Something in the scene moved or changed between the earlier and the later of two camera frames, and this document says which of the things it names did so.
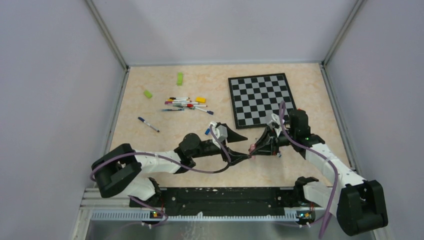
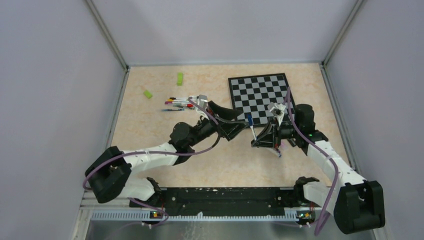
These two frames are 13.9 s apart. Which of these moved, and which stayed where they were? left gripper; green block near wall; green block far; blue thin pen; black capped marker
Moved: left gripper
Stayed: blue thin pen; green block far; green block near wall; black capped marker
